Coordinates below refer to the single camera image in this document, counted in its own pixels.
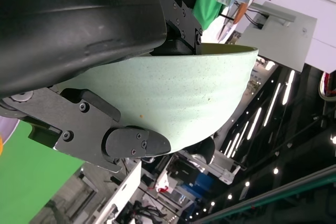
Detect green cloth with print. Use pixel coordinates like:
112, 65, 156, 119
192, 0, 245, 32

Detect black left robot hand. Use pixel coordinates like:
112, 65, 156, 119
0, 0, 203, 174

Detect green tablecloth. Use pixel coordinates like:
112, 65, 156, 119
0, 120, 85, 222

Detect grey round bowl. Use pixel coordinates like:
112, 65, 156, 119
56, 42, 259, 154

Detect grey cabinet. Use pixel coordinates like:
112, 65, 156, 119
236, 1, 318, 73

